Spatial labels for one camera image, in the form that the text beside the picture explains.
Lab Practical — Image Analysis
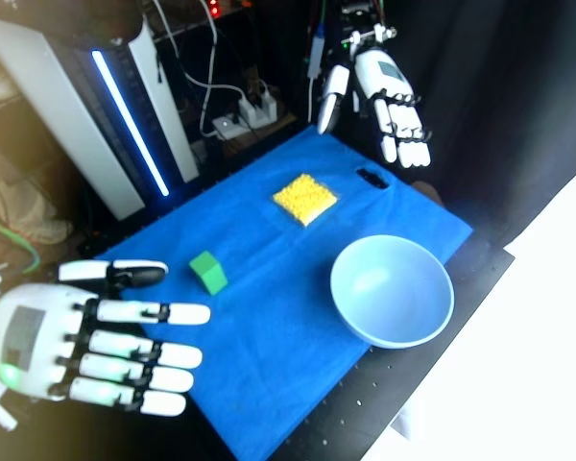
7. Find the green block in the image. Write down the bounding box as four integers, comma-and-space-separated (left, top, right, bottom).
188, 250, 230, 297

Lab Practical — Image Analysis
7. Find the yellow bead bag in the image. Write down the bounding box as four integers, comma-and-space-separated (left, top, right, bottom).
271, 171, 341, 229

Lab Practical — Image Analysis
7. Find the beige crumpled fabric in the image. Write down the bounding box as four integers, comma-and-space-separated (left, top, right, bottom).
0, 158, 73, 246

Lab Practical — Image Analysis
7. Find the white tower with blue light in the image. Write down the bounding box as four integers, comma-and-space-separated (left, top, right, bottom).
0, 13, 201, 222

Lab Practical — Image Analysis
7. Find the blue cloth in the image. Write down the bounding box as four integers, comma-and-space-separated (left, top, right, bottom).
95, 125, 475, 461

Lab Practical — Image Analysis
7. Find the white power adapter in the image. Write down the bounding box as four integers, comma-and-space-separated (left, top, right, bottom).
212, 113, 253, 140

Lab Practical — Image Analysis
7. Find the white power strip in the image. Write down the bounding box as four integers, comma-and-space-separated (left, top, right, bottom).
237, 81, 279, 127

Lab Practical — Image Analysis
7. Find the light blue bowl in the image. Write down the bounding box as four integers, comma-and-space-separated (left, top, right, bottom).
329, 233, 456, 351

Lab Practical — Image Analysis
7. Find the green cable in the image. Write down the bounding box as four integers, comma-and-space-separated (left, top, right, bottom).
0, 215, 42, 275

